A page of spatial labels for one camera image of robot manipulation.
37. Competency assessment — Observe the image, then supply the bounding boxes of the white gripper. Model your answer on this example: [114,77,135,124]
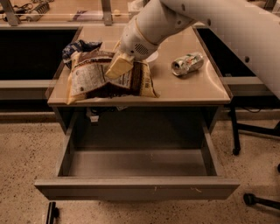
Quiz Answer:
[105,17,158,79]

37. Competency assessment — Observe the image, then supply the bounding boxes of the brown chip bag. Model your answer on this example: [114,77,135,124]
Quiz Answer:
[66,49,158,104]

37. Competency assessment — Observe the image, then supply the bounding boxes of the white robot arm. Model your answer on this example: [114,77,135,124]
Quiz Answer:
[106,0,280,98]

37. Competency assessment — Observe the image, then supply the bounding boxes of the blue crumpled chip bag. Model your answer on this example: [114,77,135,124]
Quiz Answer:
[62,39,102,68]

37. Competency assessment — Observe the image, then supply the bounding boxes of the grey cabinet with counter top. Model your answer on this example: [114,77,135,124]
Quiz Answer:
[48,26,232,132]

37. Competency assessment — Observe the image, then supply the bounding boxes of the grey open drawer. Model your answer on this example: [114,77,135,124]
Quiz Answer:
[35,109,240,201]

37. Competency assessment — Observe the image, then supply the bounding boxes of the white bowl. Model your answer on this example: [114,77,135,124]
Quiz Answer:
[145,51,158,67]

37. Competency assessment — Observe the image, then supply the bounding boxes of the white tissue box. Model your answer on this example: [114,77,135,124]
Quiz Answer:
[128,0,144,18]

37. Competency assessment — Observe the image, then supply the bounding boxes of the crushed soda can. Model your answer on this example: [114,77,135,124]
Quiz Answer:
[171,52,204,76]

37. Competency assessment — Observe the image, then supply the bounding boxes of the black chair leg with caster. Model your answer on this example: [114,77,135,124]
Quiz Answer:
[229,105,241,156]

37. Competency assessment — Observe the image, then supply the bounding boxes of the black object on floor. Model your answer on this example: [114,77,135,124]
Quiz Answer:
[45,202,60,224]

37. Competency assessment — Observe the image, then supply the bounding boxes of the black caster wheel base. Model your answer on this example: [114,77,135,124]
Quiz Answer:
[243,193,280,210]

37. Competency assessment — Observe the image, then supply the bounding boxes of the coiled black cable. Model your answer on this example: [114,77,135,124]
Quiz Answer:
[27,2,51,18]

